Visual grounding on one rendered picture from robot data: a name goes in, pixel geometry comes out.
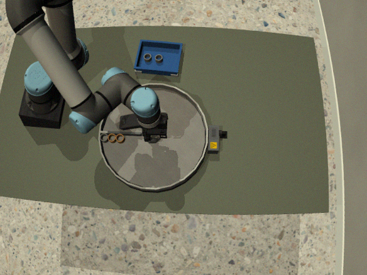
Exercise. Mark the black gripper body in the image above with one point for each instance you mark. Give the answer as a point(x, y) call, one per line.
point(159, 130)

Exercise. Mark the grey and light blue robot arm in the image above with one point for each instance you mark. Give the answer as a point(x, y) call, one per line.
point(60, 55)

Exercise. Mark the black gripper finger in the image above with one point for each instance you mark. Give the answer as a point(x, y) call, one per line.
point(147, 139)

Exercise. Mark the blue crate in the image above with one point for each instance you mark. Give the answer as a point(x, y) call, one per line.
point(170, 51)

